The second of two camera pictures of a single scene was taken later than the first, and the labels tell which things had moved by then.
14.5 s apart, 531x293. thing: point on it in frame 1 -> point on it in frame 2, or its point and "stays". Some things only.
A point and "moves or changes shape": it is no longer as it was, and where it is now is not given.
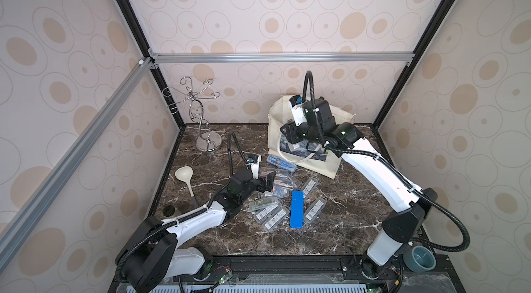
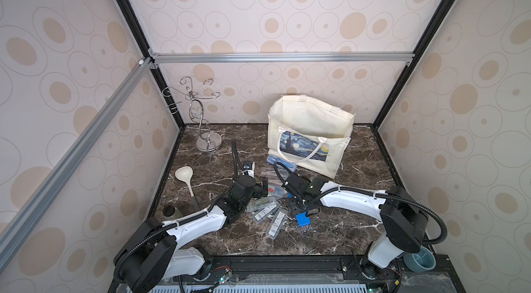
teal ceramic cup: x=419 y=259 stays
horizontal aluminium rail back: x=281 y=57 stays
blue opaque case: x=297 y=209 moves or changes shape
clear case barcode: x=263 y=213 stays
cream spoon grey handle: x=186 y=173 stays
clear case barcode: x=276 y=219 moves or changes shape
